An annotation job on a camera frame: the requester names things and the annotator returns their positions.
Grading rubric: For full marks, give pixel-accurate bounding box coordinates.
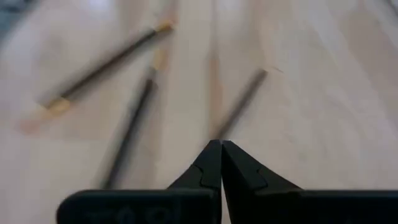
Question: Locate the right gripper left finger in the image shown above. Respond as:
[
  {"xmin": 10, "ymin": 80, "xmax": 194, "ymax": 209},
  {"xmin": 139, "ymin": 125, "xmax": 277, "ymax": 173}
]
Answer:
[{"xmin": 55, "ymin": 139, "xmax": 222, "ymax": 224}]

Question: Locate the thin black paint brush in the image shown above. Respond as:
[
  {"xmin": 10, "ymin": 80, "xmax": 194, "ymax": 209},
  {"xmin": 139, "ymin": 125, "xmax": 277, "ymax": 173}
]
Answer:
[
  {"xmin": 18, "ymin": 20, "xmax": 175, "ymax": 134},
  {"xmin": 99, "ymin": 46, "xmax": 169, "ymax": 190},
  {"xmin": 213, "ymin": 68, "xmax": 269, "ymax": 141}
]

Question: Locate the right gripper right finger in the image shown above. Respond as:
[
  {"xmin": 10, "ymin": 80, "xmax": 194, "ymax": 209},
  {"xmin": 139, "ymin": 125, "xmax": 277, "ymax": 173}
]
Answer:
[{"xmin": 222, "ymin": 140, "xmax": 398, "ymax": 224}]

